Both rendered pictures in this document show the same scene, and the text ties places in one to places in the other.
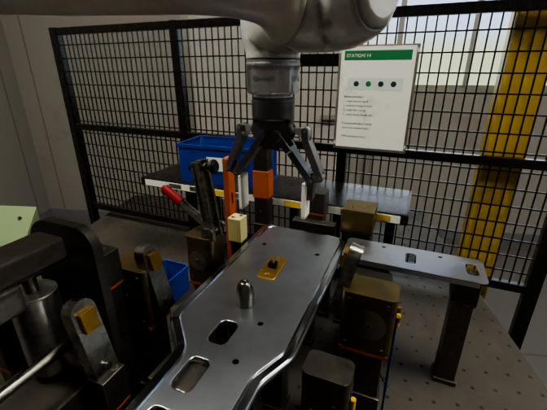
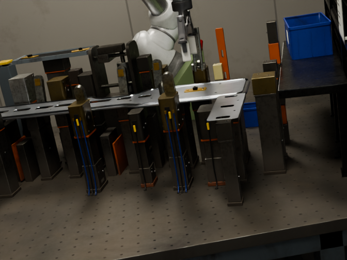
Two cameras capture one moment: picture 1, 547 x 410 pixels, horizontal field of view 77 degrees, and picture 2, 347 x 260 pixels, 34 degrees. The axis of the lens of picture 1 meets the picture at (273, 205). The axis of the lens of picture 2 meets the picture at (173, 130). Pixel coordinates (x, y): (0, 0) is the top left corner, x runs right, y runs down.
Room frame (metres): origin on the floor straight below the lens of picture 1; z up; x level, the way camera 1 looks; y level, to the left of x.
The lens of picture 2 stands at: (0.22, -2.05, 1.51)
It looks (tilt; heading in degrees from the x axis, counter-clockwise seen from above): 17 degrees down; 82
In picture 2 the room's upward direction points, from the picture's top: 10 degrees counter-clockwise
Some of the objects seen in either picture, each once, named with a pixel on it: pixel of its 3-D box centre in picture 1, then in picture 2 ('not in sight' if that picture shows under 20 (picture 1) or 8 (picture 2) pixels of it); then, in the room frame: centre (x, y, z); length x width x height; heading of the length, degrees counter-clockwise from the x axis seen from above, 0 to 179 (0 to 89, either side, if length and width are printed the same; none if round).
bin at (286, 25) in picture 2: (229, 160); (306, 34); (1.15, 0.15, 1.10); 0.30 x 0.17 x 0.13; 72
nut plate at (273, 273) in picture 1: (273, 264); (195, 88); (0.62, 0.00, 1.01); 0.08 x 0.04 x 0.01; 157
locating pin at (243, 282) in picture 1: (245, 294); (162, 89); (0.50, 0.05, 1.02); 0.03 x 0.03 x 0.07
